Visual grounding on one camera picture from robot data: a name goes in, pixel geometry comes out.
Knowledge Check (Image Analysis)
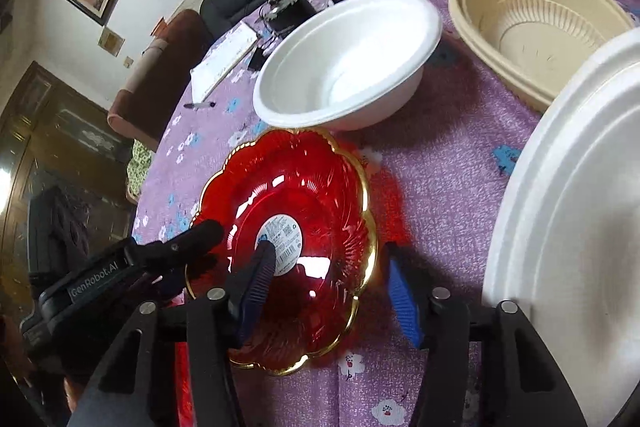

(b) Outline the large white foam plate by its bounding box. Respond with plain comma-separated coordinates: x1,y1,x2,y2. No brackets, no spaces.
483,30,639,426

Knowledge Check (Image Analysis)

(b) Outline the small red scalloped plate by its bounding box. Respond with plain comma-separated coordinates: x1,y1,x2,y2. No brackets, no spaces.
184,129,378,375

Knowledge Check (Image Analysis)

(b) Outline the green patterned blanket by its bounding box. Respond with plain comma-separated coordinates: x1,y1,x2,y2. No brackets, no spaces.
126,140,154,202

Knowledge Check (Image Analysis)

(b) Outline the dark wooden cabinet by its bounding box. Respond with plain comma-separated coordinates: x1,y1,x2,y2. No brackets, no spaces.
1,63,134,317

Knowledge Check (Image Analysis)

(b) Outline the brown armchair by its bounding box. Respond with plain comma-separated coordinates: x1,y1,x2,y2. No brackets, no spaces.
107,9,213,152

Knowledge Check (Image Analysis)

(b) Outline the black marker pen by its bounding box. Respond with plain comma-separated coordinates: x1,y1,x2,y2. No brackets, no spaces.
183,102,216,110

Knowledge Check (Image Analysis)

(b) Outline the white notepad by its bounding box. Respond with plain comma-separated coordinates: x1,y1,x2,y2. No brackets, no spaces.
191,22,258,104

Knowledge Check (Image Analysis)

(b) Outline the white foam bowl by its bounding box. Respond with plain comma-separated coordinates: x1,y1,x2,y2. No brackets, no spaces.
253,0,442,131

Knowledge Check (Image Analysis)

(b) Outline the beige plastic bowl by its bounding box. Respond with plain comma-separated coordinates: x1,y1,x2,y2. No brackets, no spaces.
448,0,634,113

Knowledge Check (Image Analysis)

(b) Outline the black round device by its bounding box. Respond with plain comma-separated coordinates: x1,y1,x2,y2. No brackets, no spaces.
260,0,317,34

